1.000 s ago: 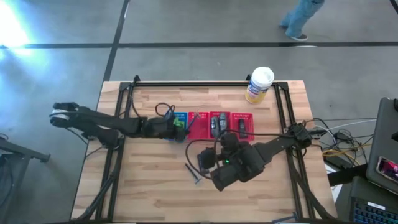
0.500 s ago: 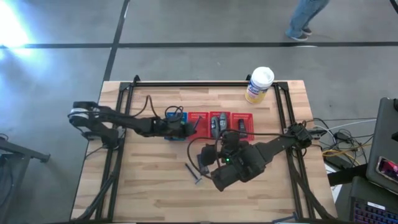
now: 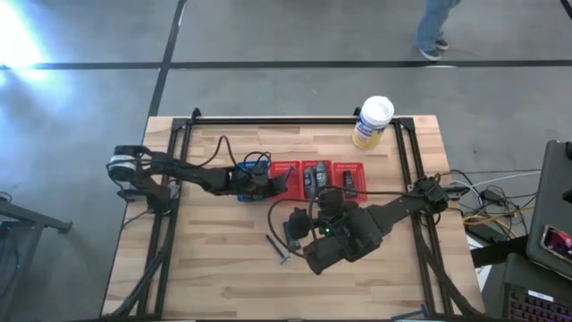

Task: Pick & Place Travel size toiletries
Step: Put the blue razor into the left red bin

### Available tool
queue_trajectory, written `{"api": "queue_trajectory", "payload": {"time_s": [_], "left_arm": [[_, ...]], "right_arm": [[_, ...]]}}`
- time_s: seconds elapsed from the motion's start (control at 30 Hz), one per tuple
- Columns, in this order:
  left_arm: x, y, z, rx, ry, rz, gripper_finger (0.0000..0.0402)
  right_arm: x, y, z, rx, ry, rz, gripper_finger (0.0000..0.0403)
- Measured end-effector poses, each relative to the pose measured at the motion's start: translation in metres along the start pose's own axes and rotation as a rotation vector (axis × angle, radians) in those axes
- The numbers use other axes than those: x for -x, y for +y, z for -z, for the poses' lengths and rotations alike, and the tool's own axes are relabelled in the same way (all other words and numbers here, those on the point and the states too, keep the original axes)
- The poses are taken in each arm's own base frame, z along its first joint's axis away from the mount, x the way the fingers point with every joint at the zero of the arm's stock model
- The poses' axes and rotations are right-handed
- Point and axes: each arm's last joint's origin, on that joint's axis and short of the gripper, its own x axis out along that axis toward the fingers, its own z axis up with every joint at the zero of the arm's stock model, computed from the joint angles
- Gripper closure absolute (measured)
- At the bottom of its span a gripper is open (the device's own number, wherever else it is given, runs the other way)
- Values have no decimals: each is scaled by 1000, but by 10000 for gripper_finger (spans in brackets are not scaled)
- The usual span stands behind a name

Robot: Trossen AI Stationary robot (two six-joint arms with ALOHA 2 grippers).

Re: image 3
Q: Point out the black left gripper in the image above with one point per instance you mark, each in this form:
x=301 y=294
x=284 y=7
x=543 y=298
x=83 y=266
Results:
x=252 y=183

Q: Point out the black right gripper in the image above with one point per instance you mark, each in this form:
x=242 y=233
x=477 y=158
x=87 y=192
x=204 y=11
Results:
x=348 y=246

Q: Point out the grey travel bottle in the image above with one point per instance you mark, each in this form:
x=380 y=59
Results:
x=309 y=182
x=321 y=174

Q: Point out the black printed tube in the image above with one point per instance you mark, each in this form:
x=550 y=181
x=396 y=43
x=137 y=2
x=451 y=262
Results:
x=348 y=179
x=292 y=244

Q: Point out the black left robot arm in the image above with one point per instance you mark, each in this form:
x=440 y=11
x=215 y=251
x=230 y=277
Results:
x=187 y=172

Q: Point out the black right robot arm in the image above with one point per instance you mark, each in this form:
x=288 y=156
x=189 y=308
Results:
x=402 y=205

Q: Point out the red plastic basket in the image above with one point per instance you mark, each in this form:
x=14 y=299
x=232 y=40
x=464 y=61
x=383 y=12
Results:
x=313 y=163
x=359 y=179
x=286 y=190

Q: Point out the blue plastic basket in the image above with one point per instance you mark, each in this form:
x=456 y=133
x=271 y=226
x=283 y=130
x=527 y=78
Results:
x=243 y=166

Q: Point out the white yellow Lysol wipes canister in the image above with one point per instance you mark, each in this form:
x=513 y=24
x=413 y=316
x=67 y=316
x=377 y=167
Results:
x=373 y=123

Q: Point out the black power adapter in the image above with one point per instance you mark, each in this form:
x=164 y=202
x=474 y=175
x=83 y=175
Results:
x=492 y=195

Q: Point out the black keyboard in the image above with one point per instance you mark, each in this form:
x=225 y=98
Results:
x=536 y=306

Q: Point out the phone with lit screen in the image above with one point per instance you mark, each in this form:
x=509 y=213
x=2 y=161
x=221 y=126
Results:
x=558 y=241

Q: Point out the person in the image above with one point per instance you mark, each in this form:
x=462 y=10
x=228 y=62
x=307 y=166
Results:
x=433 y=27

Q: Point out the black metal stand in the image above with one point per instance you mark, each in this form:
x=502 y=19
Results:
x=36 y=219

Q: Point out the black aluminium table frame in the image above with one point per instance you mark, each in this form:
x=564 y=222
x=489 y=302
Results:
x=290 y=121

